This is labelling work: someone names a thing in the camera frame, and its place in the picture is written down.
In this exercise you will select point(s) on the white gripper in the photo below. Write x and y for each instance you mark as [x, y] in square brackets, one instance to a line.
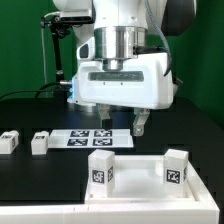
[144, 82]

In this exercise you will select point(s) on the white square table top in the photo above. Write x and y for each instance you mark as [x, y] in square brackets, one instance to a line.
[138, 179]

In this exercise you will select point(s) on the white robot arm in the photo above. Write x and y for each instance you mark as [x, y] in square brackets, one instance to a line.
[116, 67]

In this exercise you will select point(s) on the white L-shaped obstacle fence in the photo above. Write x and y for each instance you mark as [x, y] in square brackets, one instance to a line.
[203, 210]

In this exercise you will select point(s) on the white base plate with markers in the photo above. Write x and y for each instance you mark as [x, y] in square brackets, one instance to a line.
[90, 138]

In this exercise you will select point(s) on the black camera stand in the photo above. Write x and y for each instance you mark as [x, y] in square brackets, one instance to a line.
[59, 30]

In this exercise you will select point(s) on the silver camera on stand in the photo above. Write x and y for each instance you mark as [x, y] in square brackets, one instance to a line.
[82, 15]

